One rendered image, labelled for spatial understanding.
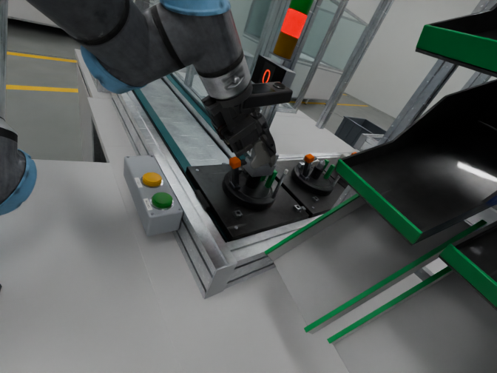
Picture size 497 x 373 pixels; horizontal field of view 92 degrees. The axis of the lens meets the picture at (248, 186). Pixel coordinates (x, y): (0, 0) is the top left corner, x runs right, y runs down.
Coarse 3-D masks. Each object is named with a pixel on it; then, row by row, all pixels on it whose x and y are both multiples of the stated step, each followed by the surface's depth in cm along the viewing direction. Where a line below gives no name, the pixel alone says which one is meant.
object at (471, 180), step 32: (448, 96) 32; (480, 96) 36; (416, 128) 35; (448, 128) 38; (480, 128) 39; (352, 160) 34; (384, 160) 35; (416, 160) 34; (448, 160) 34; (480, 160) 34; (384, 192) 31; (416, 192) 30; (448, 192) 30; (480, 192) 30; (416, 224) 27; (448, 224) 26
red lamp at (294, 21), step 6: (288, 12) 57; (294, 12) 56; (288, 18) 58; (294, 18) 57; (300, 18) 57; (306, 18) 58; (288, 24) 58; (294, 24) 58; (300, 24) 58; (282, 30) 60; (288, 30) 59; (294, 30) 58; (300, 30) 59; (294, 36) 59
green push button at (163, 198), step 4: (160, 192) 51; (164, 192) 51; (152, 196) 49; (156, 196) 49; (160, 196) 50; (164, 196) 50; (168, 196) 50; (152, 200) 49; (156, 200) 49; (160, 200) 49; (164, 200) 49; (168, 200) 50; (172, 200) 50; (156, 204) 48; (160, 204) 48; (164, 204) 49; (168, 204) 49
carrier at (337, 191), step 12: (276, 168) 76; (288, 168) 79; (300, 168) 78; (312, 168) 81; (324, 168) 78; (276, 180) 73; (288, 180) 73; (300, 180) 72; (312, 180) 74; (324, 180) 77; (336, 180) 73; (288, 192) 69; (300, 192) 70; (312, 192) 71; (324, 192) 72; (336, 192) 77; (300, 204) 66; (312, 204) 67; (324, 204) 69; (312, 216) 64
